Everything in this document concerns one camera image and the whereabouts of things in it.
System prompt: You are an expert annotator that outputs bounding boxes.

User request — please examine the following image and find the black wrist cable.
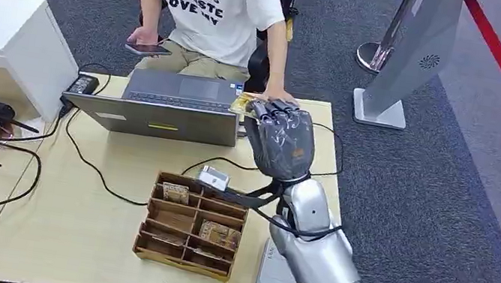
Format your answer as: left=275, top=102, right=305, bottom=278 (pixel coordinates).
left=217, top=159, right=351, bottom=244

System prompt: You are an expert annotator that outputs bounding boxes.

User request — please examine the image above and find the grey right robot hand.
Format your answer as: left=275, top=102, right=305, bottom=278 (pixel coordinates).
left=235, top=94, right=323, bottom=187

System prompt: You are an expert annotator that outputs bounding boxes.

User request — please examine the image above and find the black laptop power cable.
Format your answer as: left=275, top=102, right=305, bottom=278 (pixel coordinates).
left=53, top=105, right=164, bottom=208

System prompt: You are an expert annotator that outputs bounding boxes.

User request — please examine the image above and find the grey sign stand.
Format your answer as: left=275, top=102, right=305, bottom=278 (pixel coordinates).
left=349, top=0, right=465, bottom=138

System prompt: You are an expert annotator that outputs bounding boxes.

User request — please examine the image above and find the black laptop power adapter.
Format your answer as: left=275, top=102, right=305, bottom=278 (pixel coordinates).
left=65, top=72, right=102, bottom=98

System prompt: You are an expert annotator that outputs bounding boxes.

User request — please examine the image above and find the yellow printed card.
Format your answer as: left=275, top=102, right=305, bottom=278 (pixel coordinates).
left=227, top=89, right=264, bottom=122

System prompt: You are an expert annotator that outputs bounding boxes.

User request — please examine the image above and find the brown printed card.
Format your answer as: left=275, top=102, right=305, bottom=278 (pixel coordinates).
left=150, top=230, right=186, bottom=247
left=159, top=182, right=193, bottom=206
left=197, top=219, right=243, bottom=252

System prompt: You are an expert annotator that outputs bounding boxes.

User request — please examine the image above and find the wooden compartment card box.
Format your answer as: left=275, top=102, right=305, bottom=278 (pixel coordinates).
left=130, top=168, right=254, bottom=283

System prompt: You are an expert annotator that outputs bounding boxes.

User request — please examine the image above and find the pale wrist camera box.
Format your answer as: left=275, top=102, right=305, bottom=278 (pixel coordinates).
left=196, top=164, right=232, bottom=193

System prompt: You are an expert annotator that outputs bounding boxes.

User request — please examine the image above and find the person's left hand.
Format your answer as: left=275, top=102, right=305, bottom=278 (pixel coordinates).
left=256, top=86, right=302, bottom=109

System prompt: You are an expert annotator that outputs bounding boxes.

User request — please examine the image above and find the grey laptop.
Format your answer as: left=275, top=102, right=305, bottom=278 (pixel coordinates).
left=58, top=55, right=247, bottom=152

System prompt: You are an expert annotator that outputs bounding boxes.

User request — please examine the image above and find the white flat rectangular device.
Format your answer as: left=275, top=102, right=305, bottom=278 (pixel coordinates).
left=256, top=236, right=307, bottom=283

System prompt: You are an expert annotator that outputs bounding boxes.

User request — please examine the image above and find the white cabinet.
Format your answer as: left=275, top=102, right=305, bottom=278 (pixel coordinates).
left=0, top=0, right=91, bottom=127

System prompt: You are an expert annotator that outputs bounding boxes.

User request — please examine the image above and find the person's right hand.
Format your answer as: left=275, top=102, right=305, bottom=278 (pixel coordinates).
left=125, top=24, right=169, bottom=55

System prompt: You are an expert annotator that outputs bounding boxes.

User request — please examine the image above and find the chrome stanchion post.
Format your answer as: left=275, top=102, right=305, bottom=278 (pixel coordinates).
left=354, top=0, right=425, bottom=80

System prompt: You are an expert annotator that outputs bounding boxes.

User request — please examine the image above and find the dark smartphone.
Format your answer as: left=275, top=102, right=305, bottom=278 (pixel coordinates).
left=123, top=40, right=173, bottom=61

